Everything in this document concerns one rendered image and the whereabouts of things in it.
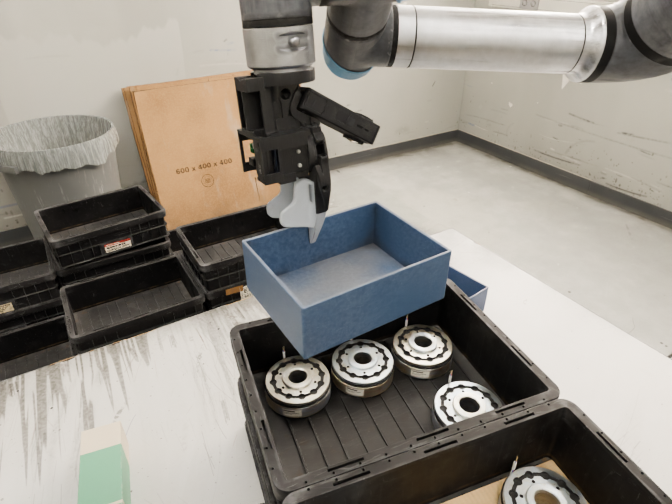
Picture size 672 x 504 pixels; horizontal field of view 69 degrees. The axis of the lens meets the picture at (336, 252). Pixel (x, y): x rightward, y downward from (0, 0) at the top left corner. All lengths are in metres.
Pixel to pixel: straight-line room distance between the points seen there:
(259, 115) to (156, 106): 2.42
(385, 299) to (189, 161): 2.57
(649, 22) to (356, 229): 0.43
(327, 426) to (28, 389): 0.63
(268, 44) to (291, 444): 0.53
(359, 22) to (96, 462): 0.74
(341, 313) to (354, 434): 0.29
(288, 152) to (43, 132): 2.52
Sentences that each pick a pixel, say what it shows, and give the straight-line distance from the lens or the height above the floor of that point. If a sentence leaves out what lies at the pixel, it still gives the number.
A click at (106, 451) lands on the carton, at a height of 0.76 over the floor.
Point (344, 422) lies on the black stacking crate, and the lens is 0.78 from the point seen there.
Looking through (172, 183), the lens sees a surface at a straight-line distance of 3.03.
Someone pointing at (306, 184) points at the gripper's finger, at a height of 1.20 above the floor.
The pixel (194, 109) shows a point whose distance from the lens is 3.03.
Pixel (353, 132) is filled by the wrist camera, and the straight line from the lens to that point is 0.60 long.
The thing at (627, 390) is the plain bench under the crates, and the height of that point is 0.70.
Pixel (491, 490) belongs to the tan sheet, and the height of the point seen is 0.83.
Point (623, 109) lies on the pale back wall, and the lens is 3.58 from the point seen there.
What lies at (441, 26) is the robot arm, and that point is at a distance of 0.68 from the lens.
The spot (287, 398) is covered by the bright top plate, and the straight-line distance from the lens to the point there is 0.77.
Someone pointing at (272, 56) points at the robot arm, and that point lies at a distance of 0.54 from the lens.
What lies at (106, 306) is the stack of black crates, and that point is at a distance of 1.88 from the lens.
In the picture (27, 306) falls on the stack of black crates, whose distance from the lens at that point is 2.01.
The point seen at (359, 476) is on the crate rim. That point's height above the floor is 0.92.
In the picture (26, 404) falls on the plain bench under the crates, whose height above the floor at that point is 0.70.
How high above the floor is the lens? 1.44
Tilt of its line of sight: 32 degrees down
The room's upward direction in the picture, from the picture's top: straight up
